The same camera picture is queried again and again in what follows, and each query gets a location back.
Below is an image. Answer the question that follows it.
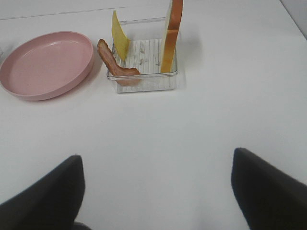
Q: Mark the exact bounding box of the tray bread slice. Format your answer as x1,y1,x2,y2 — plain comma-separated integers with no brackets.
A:
160,0,184,73

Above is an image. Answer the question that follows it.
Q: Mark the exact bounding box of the pink round plate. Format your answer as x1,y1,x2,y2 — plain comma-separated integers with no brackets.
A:
0,31,94,101

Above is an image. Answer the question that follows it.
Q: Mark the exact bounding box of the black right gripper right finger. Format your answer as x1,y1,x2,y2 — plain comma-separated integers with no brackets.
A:
231,148,307,230

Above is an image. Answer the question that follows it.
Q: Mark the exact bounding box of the tray bacon strip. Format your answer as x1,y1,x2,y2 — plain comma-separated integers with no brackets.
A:
97,39,141,86

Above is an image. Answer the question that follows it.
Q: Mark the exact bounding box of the clear right plastic tray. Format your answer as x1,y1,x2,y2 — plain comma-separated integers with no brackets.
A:
106,17,178,93

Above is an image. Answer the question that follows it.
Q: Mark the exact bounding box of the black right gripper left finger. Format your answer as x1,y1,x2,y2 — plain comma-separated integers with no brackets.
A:
0,155,85,230

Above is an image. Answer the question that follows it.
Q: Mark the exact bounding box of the yellow cheese slice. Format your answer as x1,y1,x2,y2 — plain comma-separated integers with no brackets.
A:
112,11,130,61

